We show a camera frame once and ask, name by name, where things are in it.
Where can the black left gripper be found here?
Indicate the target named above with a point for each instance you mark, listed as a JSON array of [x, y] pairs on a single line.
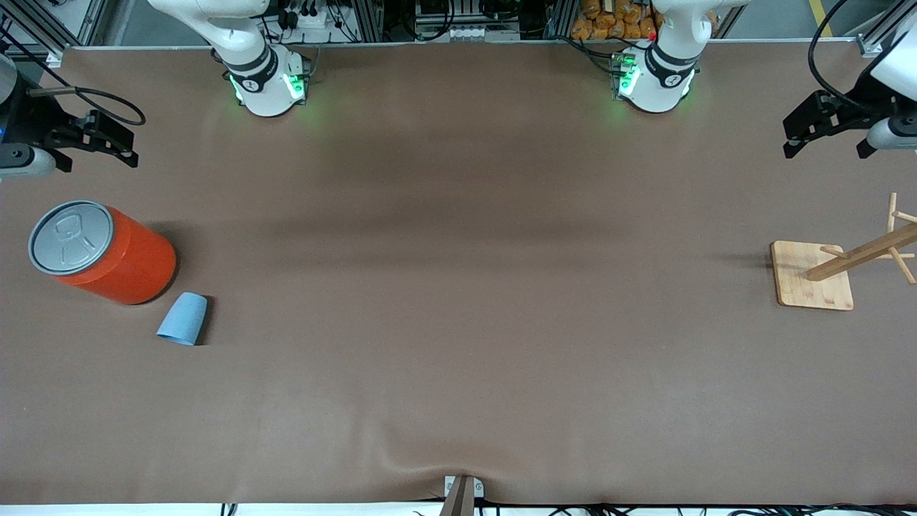
[[862, 100]]

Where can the wooden cup rack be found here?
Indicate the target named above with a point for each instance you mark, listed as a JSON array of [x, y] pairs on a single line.
[[813, 279]]

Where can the brown table cover mat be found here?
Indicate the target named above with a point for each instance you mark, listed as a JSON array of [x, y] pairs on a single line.
[[458, 287]]

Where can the orange can with silver lid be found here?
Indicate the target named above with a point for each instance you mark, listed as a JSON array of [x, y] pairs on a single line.
[[129, 261]]

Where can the light blue plastic cup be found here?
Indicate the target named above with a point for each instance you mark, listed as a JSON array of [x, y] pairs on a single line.
[[184, 319]]

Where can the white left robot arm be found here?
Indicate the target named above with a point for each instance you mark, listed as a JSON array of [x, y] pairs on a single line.
[[663, 72]]

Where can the aluminium frame profile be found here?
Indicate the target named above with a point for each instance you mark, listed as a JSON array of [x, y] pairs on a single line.
[[885, 32], [43, 29]]

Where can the metal table clamp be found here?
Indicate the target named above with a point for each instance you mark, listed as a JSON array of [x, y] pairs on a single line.
[[462, 494]]

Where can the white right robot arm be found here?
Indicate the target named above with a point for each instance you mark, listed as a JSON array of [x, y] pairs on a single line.
[[258, 68]]

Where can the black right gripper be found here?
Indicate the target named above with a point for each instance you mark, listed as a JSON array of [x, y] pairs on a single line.
[[34, 117]]

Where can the white power strip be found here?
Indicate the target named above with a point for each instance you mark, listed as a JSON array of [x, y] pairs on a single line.
[[315, 18], [466, 32]]

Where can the orange snack packets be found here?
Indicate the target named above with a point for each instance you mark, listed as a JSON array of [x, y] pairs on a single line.
[[609, 21]]

